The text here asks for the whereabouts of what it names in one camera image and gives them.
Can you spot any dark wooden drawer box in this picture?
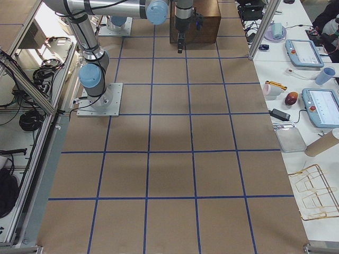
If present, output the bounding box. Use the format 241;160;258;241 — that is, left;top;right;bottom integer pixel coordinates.
185;0;221;44

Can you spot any purple plate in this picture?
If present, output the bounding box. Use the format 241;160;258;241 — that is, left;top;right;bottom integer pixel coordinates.
264;25;287;42

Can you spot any light blue cup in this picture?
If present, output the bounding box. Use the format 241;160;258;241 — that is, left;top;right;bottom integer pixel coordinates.
315;67;336;85

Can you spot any near teach pendant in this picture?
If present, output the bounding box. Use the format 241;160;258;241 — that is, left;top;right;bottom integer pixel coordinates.
301;88;338;129

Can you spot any cardboard tube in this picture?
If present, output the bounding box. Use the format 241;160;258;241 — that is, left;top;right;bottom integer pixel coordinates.
305;128;338;157

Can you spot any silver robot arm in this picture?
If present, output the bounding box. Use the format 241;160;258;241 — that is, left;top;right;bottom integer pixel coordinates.
44;1;170;110

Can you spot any red mango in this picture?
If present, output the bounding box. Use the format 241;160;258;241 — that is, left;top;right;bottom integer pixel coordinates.
284;92;298;106

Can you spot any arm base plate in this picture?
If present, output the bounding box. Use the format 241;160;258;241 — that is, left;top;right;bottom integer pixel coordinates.
98;16;132;37
76;83;123;117

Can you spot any teach pendant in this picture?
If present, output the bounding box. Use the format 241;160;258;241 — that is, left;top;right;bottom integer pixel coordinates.
301;88;338;129
285;39;324;68

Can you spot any black power adapter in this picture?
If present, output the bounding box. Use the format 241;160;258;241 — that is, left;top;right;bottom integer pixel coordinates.
269;108;290;121

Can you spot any gold wire rack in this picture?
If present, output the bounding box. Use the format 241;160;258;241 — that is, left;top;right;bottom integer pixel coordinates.
288;164;338;221

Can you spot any aluminium frame post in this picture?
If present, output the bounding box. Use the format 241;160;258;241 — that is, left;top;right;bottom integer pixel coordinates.
248;0;281;60

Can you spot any teal cup on plate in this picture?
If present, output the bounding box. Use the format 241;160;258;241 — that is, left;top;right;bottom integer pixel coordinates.
271;23;283;40

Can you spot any far teach pendant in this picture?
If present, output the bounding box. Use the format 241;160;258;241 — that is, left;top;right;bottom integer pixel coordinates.
285;39;324;68

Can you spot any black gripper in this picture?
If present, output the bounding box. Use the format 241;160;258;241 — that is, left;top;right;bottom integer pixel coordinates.
175;17;191;53

